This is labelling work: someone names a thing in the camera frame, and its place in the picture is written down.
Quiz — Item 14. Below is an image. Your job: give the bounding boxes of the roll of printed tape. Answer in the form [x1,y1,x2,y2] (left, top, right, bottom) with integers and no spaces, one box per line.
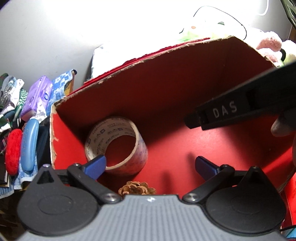
[84,117,148,176]

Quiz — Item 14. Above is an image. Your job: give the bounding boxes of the brown pine cone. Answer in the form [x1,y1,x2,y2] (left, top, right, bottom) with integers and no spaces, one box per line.
[118,181,156,196]

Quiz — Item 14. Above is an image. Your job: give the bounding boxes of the person's right hand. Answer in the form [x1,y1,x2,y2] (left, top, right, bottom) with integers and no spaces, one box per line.
[270,118,296,166]

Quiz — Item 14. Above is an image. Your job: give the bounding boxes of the pink plush toy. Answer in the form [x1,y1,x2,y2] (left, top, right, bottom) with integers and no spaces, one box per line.
[255,32,282,63]

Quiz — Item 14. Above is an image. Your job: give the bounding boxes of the light green frog plush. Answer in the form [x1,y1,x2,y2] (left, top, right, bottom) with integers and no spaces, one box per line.
[180,22,233,42]

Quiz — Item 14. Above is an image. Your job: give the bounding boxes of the blue checkered cloth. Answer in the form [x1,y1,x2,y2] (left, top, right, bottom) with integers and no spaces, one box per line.
[46,69,77,116]

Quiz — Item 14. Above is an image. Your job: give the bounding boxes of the red cardboard box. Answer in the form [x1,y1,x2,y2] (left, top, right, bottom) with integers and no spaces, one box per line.
[51,37,293,195]

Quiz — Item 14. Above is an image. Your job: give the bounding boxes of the pile of folded clothes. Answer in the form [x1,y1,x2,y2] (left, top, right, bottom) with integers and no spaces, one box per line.
[1,73,28,134]

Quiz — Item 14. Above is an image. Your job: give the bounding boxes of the white pillow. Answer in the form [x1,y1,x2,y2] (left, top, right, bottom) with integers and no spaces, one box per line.
[90,42,180,79]

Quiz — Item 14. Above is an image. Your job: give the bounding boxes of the black cable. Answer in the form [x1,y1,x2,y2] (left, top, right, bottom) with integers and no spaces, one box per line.
[193,6,247,41]

